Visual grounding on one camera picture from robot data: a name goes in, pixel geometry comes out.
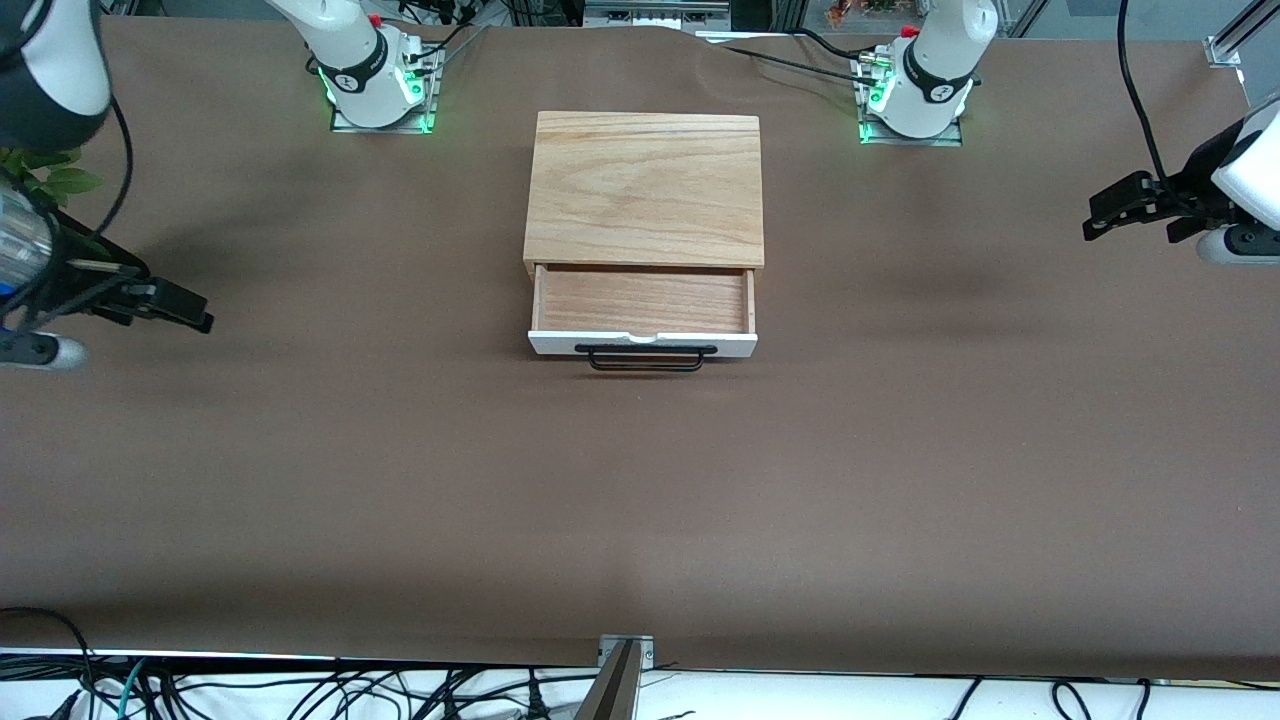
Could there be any wooden drawer with white front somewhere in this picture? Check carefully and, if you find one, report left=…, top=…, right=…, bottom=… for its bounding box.
left=527, top=264, right=760, bottom=359

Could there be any brown paper table cover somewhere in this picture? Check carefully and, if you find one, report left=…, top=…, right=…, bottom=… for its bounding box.
left=0, top=14, right=1280, bottom=683

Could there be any black looped floor cable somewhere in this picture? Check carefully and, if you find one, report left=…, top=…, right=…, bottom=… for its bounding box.
left=0, top=605, right=101, bottom=720

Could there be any teal cable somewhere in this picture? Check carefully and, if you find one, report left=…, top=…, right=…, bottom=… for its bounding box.
left=112, top=658, right=149, bottom=720

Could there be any dark camera mount pole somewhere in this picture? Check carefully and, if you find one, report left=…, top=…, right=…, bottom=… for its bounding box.
left=572, top=640, right=643, bottom=720

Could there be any black cable across table cover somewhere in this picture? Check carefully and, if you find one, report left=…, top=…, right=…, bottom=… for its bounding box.
left=715, top=42, right=883, bottom=87

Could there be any black metal drawer handle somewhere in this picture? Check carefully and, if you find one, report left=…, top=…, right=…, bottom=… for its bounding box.
left=575, top=343, right=720, bottom=375

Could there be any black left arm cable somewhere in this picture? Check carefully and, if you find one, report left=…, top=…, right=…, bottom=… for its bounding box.
left=1117, top=0, right=1173, bottom=187

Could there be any aluminium frame profile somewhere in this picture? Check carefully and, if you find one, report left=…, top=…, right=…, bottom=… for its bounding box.
left=1204, top=0, right=1280, bottom=71

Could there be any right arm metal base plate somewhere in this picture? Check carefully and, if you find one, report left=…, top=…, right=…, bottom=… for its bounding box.
left=329, top=38, right=441, bottom=135

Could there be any grey power strip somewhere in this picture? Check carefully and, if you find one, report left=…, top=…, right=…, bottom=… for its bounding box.
left=582, top=0, right=733, bottom=31

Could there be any red rose with green leaves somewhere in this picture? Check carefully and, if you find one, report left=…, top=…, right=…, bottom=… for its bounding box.
left=0, top=147, right=107, bottom=208

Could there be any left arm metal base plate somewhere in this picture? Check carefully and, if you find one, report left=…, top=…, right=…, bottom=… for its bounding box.
left=856, top=50, right=965, bottom=149

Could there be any small metal clamp bracket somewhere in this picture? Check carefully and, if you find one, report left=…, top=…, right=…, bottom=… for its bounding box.
left=597, top=632, right=657, bottom=669

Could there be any light wooden drawer cabinet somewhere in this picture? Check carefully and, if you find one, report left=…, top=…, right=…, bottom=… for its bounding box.
left=523, top=110, right=767, bottom=282

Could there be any tangled black cable bundle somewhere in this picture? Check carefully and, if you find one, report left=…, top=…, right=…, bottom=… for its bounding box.
left=140, top=662, right=601, bottom=720

